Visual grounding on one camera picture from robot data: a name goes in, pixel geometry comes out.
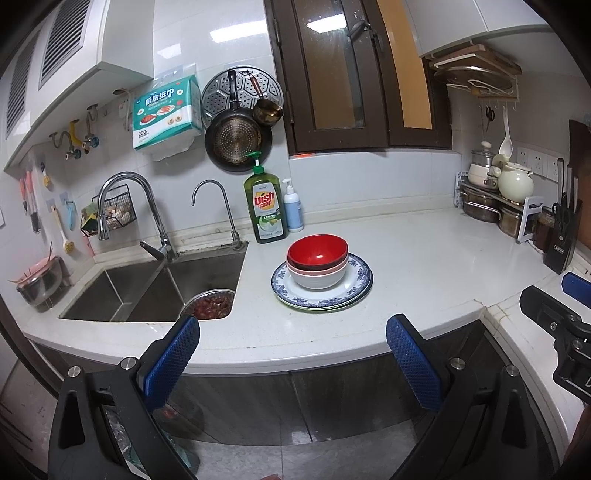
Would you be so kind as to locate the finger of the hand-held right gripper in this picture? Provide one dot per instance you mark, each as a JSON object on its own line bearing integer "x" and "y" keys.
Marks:
{"x": 545, "y": 309}
{"x": 577, "y": 286}

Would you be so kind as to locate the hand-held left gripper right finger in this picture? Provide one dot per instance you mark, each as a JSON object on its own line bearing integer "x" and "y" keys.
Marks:
{"x": 415, "y": 364}

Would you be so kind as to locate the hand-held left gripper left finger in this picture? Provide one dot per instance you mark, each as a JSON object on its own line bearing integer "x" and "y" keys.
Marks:
{"x": 171, "y": 360}

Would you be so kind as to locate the green plate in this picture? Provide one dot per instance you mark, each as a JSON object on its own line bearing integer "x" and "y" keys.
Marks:
{"x": 360, "y": 298}

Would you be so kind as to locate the blue patterned white plate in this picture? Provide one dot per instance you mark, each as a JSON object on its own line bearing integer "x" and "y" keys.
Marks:
{"x": 358, "y": 277}

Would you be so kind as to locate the white bowl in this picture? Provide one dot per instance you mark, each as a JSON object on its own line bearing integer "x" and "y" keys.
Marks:
{"x": 318, "y": 281}

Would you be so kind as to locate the red and black bowl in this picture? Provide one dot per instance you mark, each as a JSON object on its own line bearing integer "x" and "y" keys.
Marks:
{"x": 316, "y": 251}

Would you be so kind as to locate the pink bowl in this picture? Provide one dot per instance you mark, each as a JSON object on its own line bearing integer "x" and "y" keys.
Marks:
{"x": 295, "y": 271}

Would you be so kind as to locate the person's right forearm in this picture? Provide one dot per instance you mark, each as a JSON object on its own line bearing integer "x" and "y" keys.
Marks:
{"x": 579, "y": 443}

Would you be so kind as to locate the black knife block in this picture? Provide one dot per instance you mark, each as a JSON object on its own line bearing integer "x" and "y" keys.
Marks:
{"x": 561, "y": 251}

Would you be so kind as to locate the steel bowl of red food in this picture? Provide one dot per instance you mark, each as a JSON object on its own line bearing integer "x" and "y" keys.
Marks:
{"x": 210, "y": 304}

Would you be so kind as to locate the glass jar green lid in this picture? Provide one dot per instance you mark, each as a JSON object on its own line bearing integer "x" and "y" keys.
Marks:
{"x": 542, "y": 226}

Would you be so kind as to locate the black kitchen shears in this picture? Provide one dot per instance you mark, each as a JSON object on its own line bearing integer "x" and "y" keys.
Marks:
{"x": 561, "y": 214}

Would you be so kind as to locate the double steel sink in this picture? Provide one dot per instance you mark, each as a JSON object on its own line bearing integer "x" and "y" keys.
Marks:
{"x": 203, "y": 277}

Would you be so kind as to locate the small steel pot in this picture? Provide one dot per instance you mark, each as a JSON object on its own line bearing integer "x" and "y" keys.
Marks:
{"x": 510, "y": 221}

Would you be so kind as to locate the grey base cabinet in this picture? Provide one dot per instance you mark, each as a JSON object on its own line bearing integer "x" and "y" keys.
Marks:
{"x": 323, "y": 397}

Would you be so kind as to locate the cream ceramic kettle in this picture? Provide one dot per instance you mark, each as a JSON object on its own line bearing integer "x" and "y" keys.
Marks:
{"x": 515, "y": 184}

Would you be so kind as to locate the large steel pot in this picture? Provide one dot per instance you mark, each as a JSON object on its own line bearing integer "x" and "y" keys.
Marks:
{"x": 480, "y": 207}

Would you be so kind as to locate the dark brown cutting board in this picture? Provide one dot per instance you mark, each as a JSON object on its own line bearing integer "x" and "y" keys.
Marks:
{"x": 579, "y": 147}

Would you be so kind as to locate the stacked pots on rack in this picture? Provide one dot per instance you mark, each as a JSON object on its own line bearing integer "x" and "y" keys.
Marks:
{"x": 461, "y": 189}

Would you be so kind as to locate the cream ceramic pot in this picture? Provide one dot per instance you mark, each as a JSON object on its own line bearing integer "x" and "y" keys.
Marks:
{"x": 480, "y": 175}

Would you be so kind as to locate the steel pot pink lid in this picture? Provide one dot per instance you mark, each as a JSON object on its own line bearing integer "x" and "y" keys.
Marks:
{"x": 39, "y": 281}

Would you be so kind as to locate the tall chrome pull-down faucet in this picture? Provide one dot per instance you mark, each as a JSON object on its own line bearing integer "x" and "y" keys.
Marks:
{"x": 154, "y": 207}

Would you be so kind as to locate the thin chrome faucet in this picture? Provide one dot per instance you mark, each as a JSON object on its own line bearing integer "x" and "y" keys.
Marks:
{"x": 228, "y": 217}

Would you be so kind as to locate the steel pot glass lid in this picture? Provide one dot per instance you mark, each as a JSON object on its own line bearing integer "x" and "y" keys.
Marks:
{"x": 482, "y": 159}

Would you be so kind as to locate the white rice spoon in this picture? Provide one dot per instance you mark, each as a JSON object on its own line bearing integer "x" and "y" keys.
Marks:
{"x": 505, "y": 143}

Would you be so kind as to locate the blue hanging scraper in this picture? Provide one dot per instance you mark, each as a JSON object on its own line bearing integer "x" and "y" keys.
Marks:
{"x": 69, "y": 212}

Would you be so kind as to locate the green dish soap bottle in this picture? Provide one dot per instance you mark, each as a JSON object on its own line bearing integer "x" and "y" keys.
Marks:
{"x": 268, "y": 207}

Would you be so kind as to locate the black scissors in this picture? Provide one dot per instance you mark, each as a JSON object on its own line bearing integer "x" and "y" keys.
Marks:
{"x": 489, "y": 115}

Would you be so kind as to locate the white blue pump bottle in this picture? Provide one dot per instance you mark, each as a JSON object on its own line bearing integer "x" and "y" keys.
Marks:
{"x": 293, "y": 207}

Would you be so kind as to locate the black hanging brush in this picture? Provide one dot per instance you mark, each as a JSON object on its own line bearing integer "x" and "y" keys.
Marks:
{"x": 36, "y": 212}

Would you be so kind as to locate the pink hanging utensil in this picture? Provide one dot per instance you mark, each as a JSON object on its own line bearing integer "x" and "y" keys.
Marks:
{"x": 27, "y": 189}

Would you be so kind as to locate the black strainer pan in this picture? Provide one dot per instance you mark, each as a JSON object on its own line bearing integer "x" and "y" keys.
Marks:
{"x": 238, "y": 143}

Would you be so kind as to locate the rectangular wooden cutting board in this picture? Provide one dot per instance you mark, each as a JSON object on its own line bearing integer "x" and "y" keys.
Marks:
{"x": 480, "y": 57}

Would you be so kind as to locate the kitchen paper towel pack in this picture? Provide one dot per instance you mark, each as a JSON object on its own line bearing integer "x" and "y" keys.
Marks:
{"x": 166, "y": 110}

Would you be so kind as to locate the round steel steamer plate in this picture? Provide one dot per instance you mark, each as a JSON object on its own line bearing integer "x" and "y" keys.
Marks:
{"x": 217, "y": 99}

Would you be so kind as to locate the small brass ladle pot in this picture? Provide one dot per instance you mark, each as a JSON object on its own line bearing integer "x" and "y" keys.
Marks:
{"x": 268, "y": 110}

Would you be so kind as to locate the dark brown framed window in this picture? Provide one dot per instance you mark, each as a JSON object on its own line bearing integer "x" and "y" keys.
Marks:
{"x": 286, "y": 92}

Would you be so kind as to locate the white vented cabinet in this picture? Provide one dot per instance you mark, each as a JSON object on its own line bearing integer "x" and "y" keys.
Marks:
{"x": 120, "y": 37}

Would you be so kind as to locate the white wall socket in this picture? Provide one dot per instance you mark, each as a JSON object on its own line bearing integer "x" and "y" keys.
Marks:
{"x": 522, "y": 155}
{"x": 553, "y": 167}
{"x": 536, "y": 159}

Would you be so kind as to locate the chrome wall tap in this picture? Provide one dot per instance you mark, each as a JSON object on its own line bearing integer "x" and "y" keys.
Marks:
{"x": 90, "y": 134}

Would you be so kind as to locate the white wall cabinet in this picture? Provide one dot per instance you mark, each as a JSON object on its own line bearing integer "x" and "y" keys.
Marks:
{"x": 452, "y": 23}

